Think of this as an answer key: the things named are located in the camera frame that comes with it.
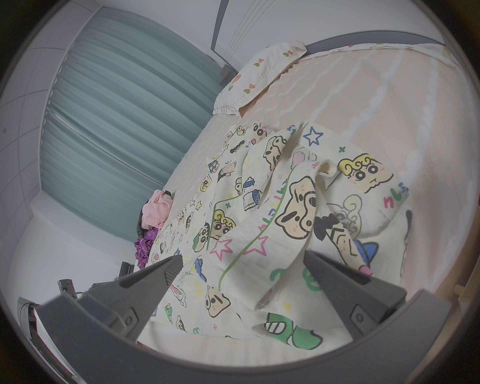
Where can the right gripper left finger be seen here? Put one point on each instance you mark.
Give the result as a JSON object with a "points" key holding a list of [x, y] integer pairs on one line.
{"points": [[142, 292]]}

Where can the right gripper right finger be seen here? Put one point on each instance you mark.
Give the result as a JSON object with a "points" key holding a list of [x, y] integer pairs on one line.
{"points": [[348, 296]]}

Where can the white printed pyjama top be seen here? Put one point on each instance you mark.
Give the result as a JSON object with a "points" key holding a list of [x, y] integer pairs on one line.
{"points": [[262, 210]]}

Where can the bed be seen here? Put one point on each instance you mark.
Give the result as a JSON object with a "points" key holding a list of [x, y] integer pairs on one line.
{"points": [[375, 93]]}

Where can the purple satin garment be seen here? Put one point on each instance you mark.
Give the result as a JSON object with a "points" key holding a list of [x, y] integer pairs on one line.
{"points": [[144, 247]]}

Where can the pink garment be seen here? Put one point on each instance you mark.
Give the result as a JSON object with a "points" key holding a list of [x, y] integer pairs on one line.
{"points": [[157, 210]]}

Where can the blue-green curtain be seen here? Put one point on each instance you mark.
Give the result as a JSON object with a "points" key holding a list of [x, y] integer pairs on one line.
{"points": [[123, 123]]}

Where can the grey bedside table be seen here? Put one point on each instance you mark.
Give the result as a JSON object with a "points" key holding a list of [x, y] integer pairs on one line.
{"points": [[226, 73]]}

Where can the white printed pillow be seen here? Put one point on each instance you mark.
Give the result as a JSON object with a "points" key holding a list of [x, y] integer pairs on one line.
{"points": [[258, 75]]}

